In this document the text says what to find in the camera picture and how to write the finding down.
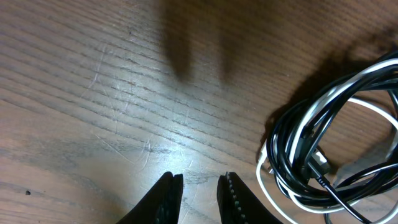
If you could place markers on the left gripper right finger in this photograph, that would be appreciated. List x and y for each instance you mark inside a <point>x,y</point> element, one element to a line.
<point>238,205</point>

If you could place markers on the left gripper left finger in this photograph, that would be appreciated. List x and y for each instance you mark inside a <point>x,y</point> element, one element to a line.
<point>161,205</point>

